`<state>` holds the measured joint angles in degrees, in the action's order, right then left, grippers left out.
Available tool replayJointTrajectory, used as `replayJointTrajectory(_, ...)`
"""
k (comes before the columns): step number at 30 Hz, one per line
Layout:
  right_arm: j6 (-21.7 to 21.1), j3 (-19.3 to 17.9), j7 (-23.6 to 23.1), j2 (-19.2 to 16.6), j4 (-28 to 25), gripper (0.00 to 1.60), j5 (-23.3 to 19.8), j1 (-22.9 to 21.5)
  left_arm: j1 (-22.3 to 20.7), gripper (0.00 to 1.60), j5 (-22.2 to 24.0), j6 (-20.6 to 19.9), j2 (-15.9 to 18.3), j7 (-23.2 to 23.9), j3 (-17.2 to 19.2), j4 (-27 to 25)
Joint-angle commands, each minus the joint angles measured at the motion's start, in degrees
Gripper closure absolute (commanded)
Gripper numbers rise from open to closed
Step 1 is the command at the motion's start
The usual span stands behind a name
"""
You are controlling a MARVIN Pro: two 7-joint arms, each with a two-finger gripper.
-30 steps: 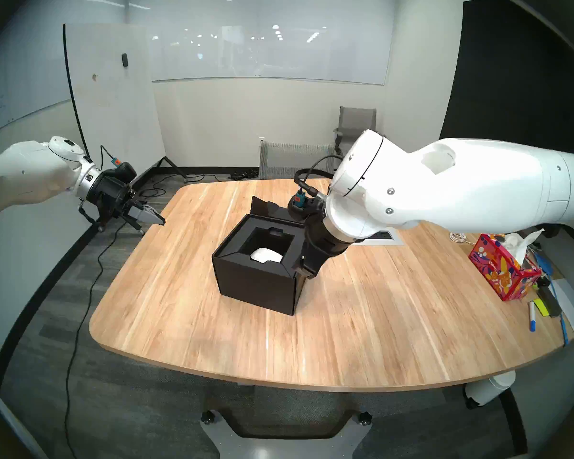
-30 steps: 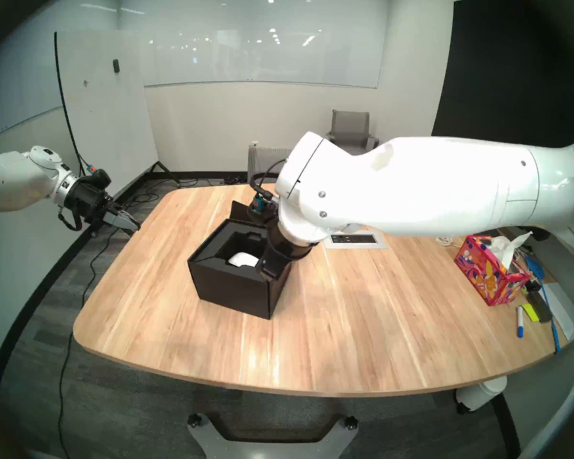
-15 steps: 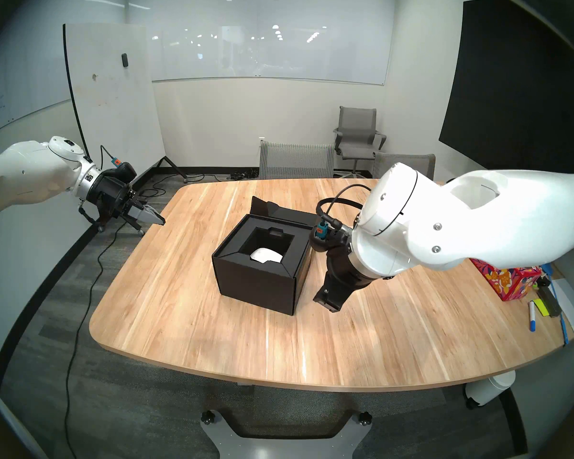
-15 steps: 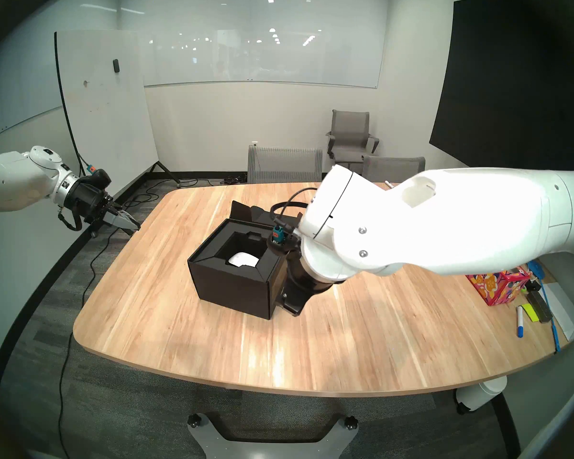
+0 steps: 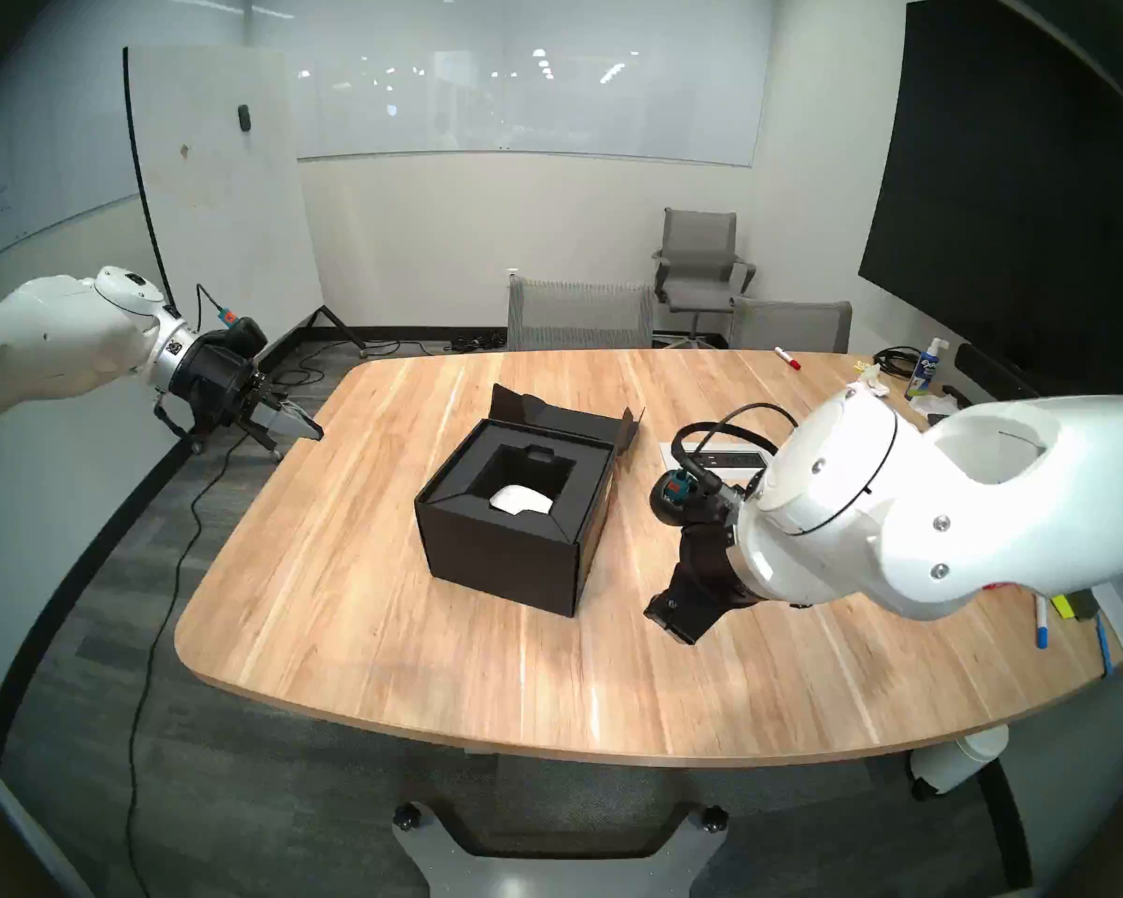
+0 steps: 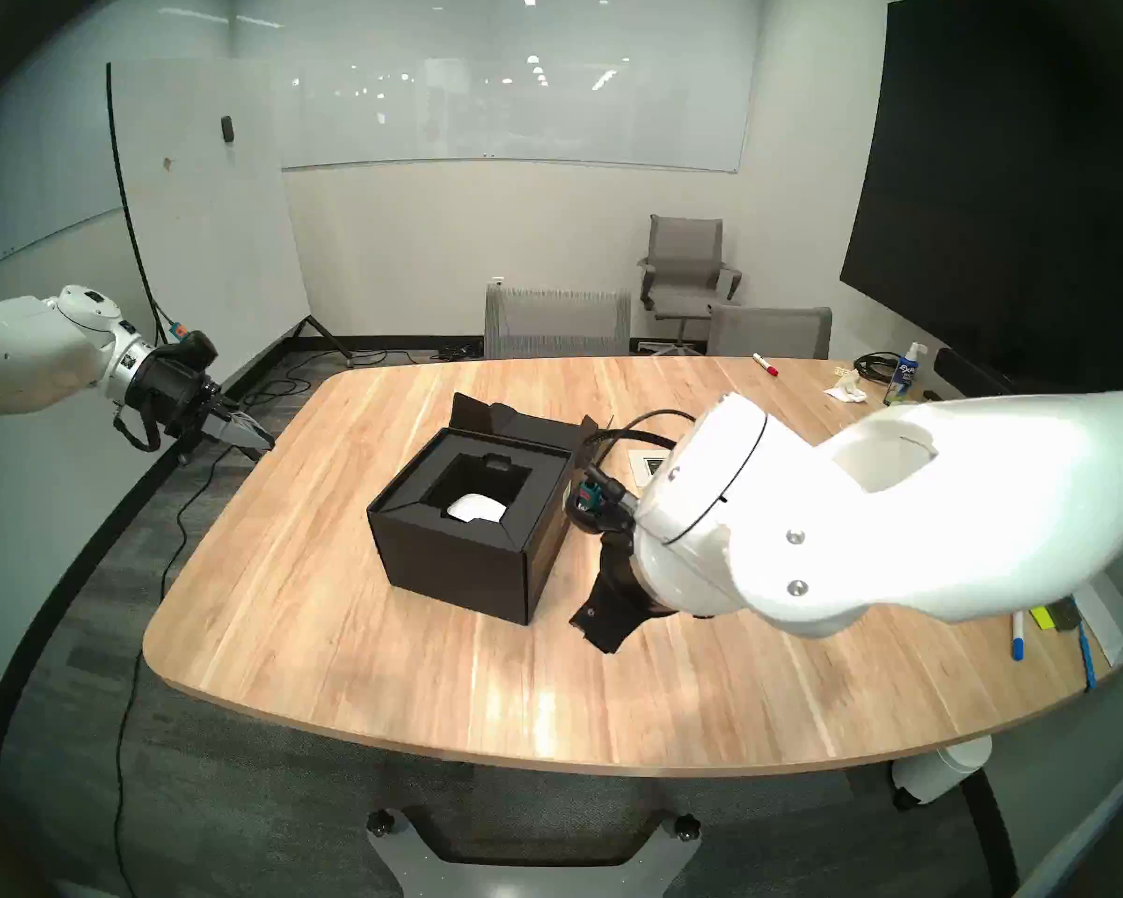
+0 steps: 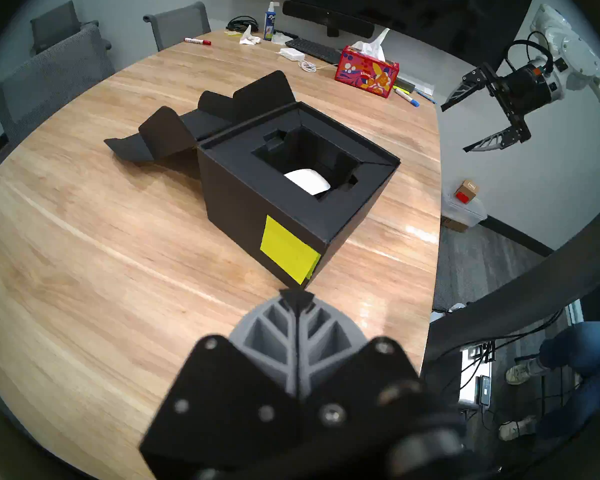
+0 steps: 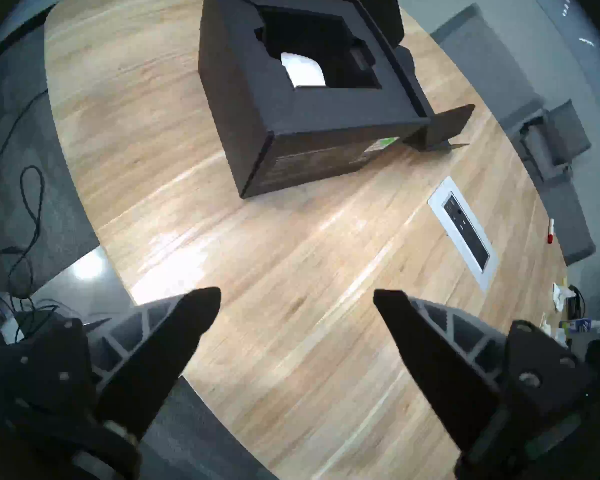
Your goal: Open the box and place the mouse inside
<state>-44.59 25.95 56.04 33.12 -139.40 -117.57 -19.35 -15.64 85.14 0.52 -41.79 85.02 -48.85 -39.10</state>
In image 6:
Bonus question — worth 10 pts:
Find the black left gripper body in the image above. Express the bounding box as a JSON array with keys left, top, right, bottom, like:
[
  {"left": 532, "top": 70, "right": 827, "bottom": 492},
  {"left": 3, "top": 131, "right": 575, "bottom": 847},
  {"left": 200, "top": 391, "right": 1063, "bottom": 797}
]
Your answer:
[{"left": 126, "top": 347, "right": 228, "bottom": 439}]

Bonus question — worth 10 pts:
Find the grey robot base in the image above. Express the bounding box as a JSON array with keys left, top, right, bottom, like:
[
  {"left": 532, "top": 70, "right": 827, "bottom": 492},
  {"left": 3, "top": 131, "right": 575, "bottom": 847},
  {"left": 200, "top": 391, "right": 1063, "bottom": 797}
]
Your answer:
[{"left": 365, "top": 805, "right": 703, "bottom": 898}]

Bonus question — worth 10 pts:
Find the whiteboard cleaner spray bottle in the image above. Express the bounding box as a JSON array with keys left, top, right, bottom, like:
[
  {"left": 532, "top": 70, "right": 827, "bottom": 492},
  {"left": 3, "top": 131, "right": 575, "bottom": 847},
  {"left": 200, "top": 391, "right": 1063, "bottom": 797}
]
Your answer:
[{"left": 882, "top": 341, "right": 929, "bottom": 407}]

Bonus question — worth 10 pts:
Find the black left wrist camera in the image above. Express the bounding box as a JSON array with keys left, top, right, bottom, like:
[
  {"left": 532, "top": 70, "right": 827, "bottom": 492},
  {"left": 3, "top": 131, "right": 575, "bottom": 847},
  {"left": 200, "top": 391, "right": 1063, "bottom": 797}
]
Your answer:
[{"left": 164, "top": 330, "right": 219, "bottom": 371}]

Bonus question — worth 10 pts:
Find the black video sound bar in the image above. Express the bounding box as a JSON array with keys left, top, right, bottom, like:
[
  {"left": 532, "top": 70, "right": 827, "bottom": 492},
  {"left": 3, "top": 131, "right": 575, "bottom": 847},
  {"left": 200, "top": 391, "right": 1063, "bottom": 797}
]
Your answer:
[{"left": 934, "top": 347, "right": 1016, "bottom": 399}]

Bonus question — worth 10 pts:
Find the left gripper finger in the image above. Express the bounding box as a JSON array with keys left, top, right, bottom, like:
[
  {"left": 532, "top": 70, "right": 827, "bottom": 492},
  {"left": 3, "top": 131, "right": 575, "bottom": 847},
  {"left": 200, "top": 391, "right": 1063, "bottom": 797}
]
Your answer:
[
  {"left": 206, "top": 425, "right": 273, "bottom": 459},
  {"left": 213, "top": 406, "right": 278, "bottom": 449}
]

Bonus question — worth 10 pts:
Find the black left wrist cable loop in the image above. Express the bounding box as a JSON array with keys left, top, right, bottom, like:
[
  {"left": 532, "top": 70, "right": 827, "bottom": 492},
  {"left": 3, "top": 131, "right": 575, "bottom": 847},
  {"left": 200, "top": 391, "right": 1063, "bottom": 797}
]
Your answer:
[{"left": 112, "top": 408, "right": 166, "bottom": 455}]

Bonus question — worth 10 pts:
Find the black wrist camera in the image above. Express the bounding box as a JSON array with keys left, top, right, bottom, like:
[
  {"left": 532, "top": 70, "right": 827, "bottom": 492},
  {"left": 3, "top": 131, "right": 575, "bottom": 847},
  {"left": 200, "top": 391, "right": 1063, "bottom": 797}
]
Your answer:
[
  {"left": 569, "top": 471, "right": 637, "bottom": 535},
  {"left": 164, "top": 330, "right": 219, "bottom": 371}
]

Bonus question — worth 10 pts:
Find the grey ribbed mesh chair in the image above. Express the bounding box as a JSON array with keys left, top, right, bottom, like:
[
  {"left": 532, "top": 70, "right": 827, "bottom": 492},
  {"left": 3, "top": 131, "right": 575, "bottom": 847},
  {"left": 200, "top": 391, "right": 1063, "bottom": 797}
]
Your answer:
[{"left": 483, "top": 286, "right": 633, "bottom": 360}]

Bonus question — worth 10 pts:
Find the grey office chair with armrests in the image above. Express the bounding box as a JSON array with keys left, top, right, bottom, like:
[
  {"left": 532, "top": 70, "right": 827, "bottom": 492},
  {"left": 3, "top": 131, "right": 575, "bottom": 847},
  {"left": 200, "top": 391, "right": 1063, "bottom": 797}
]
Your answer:
[{"left": 636, "top": 215, "right": 743, "bottom": 356}]

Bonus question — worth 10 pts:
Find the white table leg foot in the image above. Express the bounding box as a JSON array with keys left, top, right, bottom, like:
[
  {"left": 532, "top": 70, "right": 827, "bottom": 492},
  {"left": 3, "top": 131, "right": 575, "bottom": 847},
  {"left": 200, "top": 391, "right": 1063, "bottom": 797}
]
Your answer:
[{"left": 889, "top": 732, "right": 993, "bottom": 808}]

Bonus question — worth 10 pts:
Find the white paper sheet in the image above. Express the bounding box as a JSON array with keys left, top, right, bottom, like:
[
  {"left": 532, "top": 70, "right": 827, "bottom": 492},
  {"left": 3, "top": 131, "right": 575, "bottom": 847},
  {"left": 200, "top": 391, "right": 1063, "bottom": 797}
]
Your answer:
[{"left": 1076, "top": 573, "right": 1123, "bottom": 668}]

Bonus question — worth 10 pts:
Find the grey fabric chair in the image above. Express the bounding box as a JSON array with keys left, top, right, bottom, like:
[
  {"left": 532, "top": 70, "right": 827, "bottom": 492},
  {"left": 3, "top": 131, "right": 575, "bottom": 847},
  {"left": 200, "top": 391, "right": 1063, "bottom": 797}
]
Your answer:
[{"left": 707, "top": 305, "right": 834, "bottom": 360}]

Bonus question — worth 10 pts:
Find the glass wall board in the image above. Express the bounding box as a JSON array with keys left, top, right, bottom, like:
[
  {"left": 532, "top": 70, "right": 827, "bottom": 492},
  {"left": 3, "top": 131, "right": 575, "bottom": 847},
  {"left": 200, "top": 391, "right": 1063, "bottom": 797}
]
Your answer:
[{"left": 271, "top": 52, "right": 745, "bottom": 174}]

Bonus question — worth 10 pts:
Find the wall whiteboard with writing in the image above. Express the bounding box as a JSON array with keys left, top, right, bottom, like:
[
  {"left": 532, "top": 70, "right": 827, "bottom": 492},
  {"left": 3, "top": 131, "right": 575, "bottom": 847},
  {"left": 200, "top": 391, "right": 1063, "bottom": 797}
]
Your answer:
[{"left": 0, "top": 110, "right": 124, "bottom": 289}]

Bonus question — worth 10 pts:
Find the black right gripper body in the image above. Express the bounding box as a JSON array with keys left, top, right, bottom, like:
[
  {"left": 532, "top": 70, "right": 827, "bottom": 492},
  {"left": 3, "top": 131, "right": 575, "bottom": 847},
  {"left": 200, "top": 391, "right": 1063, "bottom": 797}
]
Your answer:
[{"left": 569, "top": 531, "right": 679, "bottom": 656}]

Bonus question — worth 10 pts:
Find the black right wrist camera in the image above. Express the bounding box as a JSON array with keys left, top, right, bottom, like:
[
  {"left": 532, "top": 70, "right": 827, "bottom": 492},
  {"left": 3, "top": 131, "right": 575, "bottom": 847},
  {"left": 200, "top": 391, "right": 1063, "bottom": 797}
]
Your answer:
[{"left": 569, "top": 471, "right": 637, "bottom": 535}]

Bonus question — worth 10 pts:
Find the black cardboard box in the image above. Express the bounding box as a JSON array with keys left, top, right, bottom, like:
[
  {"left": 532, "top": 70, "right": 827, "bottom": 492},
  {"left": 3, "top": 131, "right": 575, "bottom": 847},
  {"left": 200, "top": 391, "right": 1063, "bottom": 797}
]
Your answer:
[{"left": 367, "top": 391, "right": 612, "bottom": 626}]

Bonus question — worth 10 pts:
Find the large black wall screen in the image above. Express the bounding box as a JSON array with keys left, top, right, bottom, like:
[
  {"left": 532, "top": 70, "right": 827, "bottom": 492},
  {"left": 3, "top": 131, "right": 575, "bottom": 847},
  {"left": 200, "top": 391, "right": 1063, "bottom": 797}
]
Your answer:
[{"left": 839, "top": 0, "right": 1123, "bottom": 397}]

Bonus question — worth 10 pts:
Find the mobile whiteboard on stand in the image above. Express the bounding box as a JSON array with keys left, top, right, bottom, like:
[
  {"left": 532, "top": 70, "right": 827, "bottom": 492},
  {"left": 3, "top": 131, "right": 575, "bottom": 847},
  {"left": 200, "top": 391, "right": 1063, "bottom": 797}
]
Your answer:
[{"left": 106, "top": 59, "right": 357, "bottom": 464}]

